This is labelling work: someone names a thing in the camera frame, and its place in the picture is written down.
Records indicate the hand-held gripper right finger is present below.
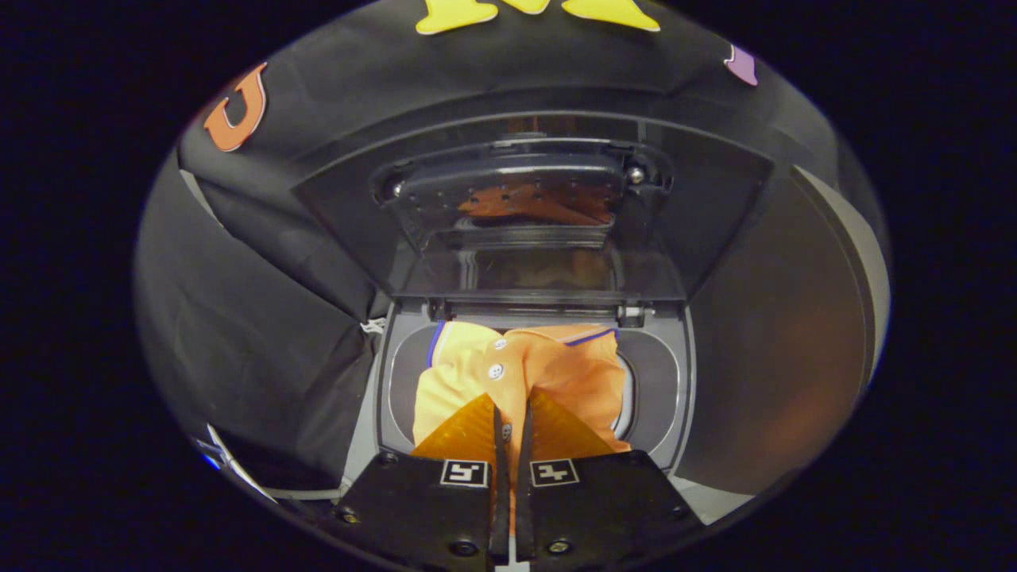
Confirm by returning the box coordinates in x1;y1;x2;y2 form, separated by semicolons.
515;387;704;566

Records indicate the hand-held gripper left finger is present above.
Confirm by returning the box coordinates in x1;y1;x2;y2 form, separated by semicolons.
332;392;511;571

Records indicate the yellow polo shirt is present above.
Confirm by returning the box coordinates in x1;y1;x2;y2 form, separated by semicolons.
412;320;633;525

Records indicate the dark washing machine lid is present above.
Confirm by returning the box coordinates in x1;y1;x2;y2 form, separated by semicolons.
292;111;775;304

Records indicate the white cabinet with grey top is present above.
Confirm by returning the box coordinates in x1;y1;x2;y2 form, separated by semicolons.
675;163;891;498

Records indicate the black backdrop cloth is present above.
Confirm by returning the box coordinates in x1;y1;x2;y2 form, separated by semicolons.
131;0;843;493

